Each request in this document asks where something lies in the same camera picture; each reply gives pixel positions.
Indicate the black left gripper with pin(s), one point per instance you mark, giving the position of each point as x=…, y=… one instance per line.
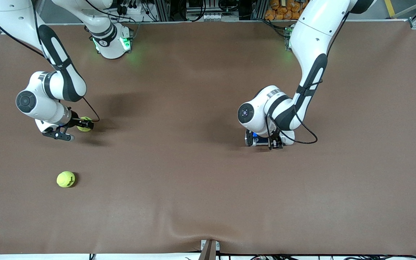
x=275, y=143

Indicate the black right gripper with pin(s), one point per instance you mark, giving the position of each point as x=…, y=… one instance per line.
x=75, y=121

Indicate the yellow tennis ball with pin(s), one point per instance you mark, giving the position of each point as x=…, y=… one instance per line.
x=85, y=118
x=65, y=179

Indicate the white blue tennis ball can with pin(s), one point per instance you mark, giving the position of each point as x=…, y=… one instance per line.
x=288, y=139

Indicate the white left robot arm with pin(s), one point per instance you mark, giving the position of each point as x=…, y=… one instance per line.
x=258, y=112

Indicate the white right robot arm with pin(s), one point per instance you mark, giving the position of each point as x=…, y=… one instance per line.
x=42, y=104

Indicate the brown table mat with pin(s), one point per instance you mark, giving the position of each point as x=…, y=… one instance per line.
x=208, y=187

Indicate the white power strip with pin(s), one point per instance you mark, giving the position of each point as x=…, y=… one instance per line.
x=135, y=10

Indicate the orange packaged goods pile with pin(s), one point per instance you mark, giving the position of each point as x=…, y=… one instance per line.
x=280, y=14

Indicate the front camera mount post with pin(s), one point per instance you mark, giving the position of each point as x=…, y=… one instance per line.
x=208, y=252

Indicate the aluminium frame post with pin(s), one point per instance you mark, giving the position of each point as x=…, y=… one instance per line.
x=161, y=11
x=259, y=11

